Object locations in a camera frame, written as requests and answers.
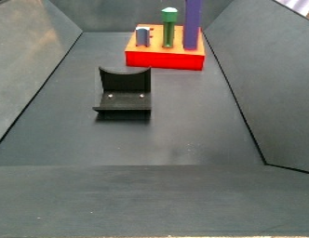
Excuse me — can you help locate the purple rectangular block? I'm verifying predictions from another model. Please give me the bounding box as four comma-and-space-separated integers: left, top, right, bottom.
184, 0, 202, 50

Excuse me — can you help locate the red peg board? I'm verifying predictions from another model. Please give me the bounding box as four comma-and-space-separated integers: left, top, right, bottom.
125, 24, 206, 71

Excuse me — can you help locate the black curved holder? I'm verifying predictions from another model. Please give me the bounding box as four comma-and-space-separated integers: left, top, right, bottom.
93, 67, 153, 120

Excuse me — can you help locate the light blue notched block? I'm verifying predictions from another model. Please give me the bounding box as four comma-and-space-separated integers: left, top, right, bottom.
137, 27, 150, 46

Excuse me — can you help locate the green cylinder peg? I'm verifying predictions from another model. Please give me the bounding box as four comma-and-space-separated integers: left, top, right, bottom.
161, 7, 178, 47

